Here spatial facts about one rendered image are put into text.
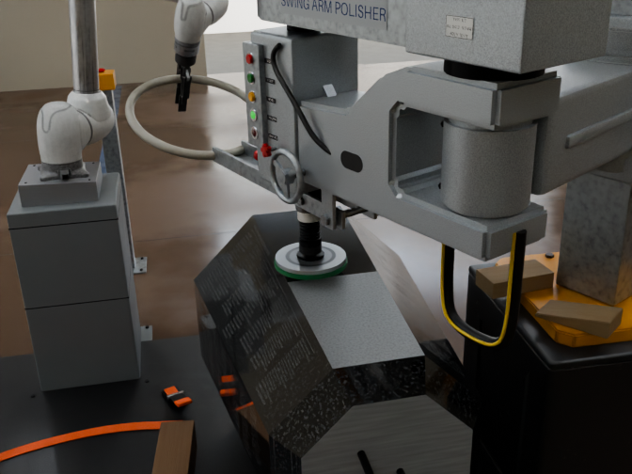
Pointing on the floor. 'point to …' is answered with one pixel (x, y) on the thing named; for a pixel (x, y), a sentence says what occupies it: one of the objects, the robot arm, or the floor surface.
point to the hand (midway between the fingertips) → (181, 100)
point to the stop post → (118, 161)
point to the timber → (176, 448)
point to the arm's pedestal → (79, 289)
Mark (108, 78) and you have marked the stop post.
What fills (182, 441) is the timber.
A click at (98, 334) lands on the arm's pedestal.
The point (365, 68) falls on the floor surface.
